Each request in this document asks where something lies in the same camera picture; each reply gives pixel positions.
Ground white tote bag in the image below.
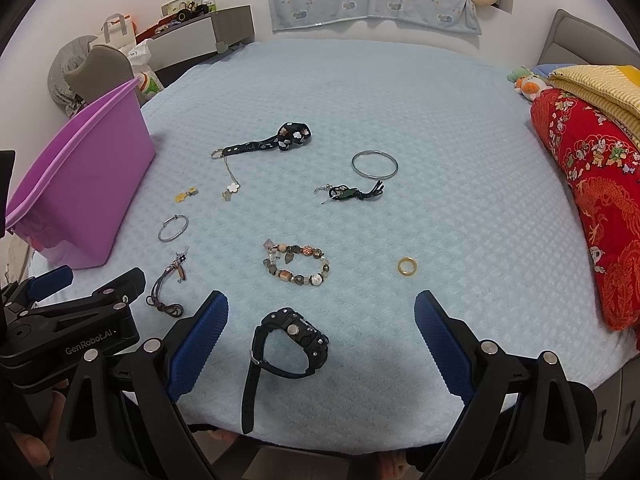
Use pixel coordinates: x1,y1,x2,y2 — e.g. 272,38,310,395
89,13,137,53

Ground grey headboard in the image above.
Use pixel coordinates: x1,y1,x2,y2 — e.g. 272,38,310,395
538,9,639,67

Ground yellow flower earrings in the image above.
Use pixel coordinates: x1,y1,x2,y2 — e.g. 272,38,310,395
175,188,198,203

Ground grey white floating desk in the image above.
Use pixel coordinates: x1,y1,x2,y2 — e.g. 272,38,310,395
149,6,255,70

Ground purple plastic tub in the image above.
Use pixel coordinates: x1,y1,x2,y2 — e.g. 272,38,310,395
6,79,155,269

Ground left hand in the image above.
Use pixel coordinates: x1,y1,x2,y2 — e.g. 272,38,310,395
10,391,66,467

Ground blue cloud pattern blanket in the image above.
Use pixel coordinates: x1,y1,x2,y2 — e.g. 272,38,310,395
268,0,482,36

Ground light blue bed cover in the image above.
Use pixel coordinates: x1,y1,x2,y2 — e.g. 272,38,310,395
29,38,637,456

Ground white plastic bag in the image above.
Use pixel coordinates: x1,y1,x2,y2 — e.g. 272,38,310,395
127,39,164,103

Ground black cord green pendant necklace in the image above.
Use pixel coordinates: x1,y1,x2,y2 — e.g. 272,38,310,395
313,180,386,206

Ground grey chair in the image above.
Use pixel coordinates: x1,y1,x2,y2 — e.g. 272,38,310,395
64,44,134,103

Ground toy car on desk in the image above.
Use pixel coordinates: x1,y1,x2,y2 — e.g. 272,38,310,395
174,2,209,23

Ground small silver twisted bangle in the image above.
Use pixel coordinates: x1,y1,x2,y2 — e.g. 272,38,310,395
157,214,190,243

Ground multicolour beaded bracelet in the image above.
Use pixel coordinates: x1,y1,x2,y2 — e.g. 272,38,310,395
261,238,331,288

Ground large silver bangle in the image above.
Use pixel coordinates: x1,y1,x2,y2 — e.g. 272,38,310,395
350,150,399,181

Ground black floral strap keychain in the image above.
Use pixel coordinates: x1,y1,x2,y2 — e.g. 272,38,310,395
210,122,312,159

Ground yellow folded blanket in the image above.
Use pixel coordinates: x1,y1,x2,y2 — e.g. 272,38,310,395
548,65,640,148

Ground brown cord bracelet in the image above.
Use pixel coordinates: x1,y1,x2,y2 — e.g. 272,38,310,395
145,247,191,319

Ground red patterned quilt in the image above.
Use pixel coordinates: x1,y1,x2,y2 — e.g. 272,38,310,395
530,89,639,330

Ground small plush toy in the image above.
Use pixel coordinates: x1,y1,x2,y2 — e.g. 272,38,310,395
506,67,551,102

